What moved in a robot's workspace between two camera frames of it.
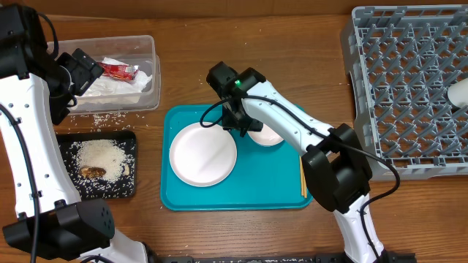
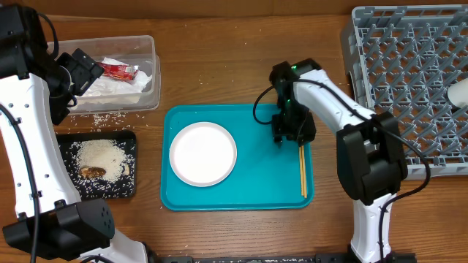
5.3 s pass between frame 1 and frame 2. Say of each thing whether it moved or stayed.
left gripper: stayed
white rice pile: stayed
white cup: stayed
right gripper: moved
